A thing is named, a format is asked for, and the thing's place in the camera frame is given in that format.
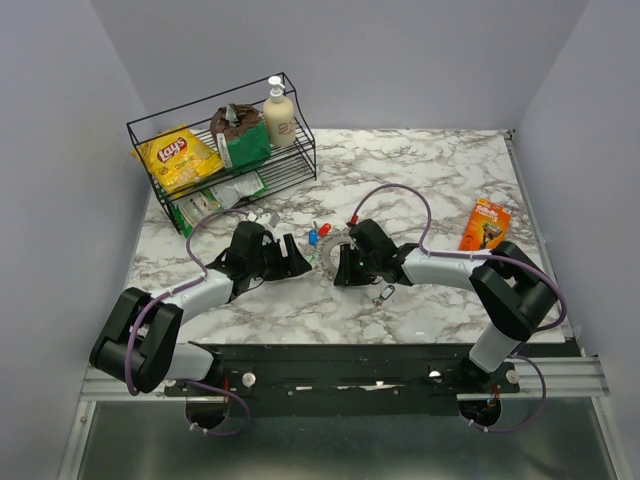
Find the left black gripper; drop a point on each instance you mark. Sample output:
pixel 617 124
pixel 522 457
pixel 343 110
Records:
pixel 290 266

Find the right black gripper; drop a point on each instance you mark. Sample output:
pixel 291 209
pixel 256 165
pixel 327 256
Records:
pixel 345 276

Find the metal disc with key rings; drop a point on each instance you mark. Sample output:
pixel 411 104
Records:
pixel 327 252

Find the blue key tag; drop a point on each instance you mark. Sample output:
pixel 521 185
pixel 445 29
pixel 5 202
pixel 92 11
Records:
pixel 313 237

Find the black key tag with key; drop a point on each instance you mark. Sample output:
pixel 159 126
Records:
pixel 384 295

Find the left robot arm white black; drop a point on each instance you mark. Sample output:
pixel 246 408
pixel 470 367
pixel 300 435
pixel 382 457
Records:
pixel 139 341

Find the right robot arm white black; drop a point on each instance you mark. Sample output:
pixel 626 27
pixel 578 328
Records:
pixel 516 295

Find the green white snack packet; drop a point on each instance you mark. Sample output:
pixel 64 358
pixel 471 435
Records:
pixel 229 193

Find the green brown coffee bag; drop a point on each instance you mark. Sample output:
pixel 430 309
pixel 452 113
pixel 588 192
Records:
pixel 240 135

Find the cream soap pump bottle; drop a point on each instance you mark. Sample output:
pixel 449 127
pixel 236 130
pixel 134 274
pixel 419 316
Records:
pixel 279 114

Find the orange razor box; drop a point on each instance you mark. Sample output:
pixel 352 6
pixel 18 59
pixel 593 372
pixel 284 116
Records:
pixel 487 226

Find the yellow chips bag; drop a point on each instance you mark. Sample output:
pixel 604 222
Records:
pixel 178 159

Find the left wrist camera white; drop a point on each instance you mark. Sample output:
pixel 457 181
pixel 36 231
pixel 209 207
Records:
pixel 269 221

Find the black wire shelf rack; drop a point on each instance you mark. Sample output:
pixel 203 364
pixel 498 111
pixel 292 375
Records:
pixel 286 167

